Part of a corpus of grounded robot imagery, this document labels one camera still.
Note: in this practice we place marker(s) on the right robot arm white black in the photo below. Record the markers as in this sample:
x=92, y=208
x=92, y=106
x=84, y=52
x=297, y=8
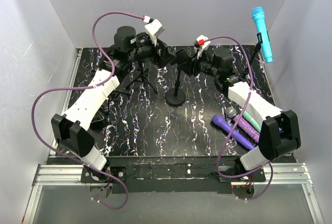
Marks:
x=279, y=129

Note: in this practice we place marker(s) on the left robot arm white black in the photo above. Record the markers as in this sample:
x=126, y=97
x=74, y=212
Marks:
x=71, y=128

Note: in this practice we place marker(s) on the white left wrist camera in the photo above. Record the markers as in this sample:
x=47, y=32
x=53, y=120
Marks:
x=153, y=29

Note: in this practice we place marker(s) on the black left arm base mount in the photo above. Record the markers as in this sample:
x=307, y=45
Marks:
x=90, y=176

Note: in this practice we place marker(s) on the mint green microphone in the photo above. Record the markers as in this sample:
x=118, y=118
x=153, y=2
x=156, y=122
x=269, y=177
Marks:
x=251, y=121

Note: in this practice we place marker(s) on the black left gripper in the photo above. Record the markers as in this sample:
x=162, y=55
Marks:
x=165, y=57

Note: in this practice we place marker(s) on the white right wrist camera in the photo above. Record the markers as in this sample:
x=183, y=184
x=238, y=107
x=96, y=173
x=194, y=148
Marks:
x=202, y=43

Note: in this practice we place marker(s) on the black round base stand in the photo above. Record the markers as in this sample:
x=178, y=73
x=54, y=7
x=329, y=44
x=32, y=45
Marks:
x=256, y=51
x=176, y=97

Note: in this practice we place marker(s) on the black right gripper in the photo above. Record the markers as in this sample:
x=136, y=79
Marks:
x=188, y=67

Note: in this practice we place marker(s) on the purple glitter silver mesh microphone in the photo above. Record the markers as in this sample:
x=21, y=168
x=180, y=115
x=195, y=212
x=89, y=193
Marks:
x=231, y=113

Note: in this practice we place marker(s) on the bright blue microphone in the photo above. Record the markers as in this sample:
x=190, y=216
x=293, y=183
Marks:
x=258, y=16

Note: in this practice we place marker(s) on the aluminium frame rail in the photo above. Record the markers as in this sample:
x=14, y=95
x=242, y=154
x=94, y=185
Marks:
x=53, y=175

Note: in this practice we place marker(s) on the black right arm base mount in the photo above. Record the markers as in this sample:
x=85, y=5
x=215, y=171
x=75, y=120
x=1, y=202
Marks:
x=230, y=174

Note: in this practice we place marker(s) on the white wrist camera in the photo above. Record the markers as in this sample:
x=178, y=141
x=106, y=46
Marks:
x=202, y=43
x=153, y=29

